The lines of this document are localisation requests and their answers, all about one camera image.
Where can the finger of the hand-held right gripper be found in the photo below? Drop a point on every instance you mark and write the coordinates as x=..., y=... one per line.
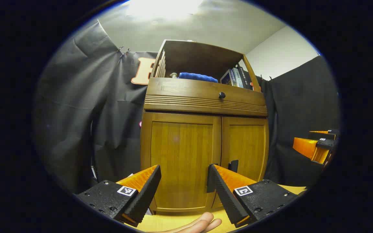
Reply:
x=306, y=147
x=322, y=135

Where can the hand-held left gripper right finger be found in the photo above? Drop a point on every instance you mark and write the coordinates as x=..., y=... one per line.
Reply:
x=225, y=197

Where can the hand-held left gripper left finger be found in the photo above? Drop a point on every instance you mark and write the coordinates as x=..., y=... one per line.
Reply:
x=147, y=194

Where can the wooden cabinet door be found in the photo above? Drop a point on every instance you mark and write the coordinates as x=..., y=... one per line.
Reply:
x=183, y=152
x=248, y=145

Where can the wooden double-door shoe cabinet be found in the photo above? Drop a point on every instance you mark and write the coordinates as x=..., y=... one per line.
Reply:
x=193, y=55

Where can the black spine book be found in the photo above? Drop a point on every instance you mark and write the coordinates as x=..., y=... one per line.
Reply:
x=246, y=79

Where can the grey spine book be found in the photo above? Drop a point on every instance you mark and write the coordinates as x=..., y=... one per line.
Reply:
x=238, y=78

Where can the black backdrop cloth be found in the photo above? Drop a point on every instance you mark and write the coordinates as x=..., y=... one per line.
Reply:
x=83, y=113

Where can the blue cover book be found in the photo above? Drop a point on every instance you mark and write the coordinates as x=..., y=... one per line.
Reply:
x=228, y=77

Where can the wooden drawer with black knob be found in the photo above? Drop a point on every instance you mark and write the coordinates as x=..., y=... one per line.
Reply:
x=186, y=92

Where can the blue folded towel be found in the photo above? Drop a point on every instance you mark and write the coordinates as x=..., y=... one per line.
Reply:
x=197, y=77

